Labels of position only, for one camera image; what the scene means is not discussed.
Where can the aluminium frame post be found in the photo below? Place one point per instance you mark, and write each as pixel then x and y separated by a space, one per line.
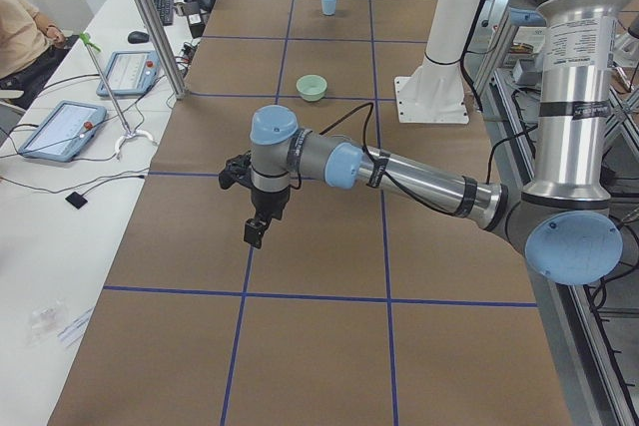
pixel 155 28

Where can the small black square pad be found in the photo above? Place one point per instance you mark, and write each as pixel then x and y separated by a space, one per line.
pixel 76 200

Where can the near teach pendant tablet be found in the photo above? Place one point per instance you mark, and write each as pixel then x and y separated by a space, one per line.
pixel 64 133

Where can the seated person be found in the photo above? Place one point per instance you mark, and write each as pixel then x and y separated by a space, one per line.
pixel 32 48

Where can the clear plastic bag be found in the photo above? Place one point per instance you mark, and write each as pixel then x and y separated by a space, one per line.
pixel 45 321

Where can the mint green bowl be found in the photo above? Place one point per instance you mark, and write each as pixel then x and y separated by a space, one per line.
pixel 311 87

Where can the green tipped reacher stick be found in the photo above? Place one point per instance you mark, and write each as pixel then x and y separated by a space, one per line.
pixel 104 90

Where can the white camera pole base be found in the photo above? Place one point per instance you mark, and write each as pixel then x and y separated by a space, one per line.
pixel 434 93

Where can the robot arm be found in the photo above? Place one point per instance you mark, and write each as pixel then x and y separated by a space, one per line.
pixel 559 220

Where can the light blue plastic cup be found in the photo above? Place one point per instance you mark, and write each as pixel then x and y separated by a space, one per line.
pixel 328 7

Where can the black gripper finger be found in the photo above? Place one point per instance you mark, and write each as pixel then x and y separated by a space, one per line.
pixel 250 233
pixel 262 226

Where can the far teach pendant tablet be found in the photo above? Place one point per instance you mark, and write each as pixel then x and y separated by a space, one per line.
pixel 132 73

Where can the black keyboard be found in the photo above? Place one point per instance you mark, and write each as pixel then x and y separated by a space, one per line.
pixel 161 2

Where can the teach pendant tablet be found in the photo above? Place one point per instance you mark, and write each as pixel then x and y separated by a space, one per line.
pixel 64 133
pixel 132 73

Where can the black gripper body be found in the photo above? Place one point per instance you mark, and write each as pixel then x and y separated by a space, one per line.
pixel 268 204

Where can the black computer mouse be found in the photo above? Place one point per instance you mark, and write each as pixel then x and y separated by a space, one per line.
pixel 138 37

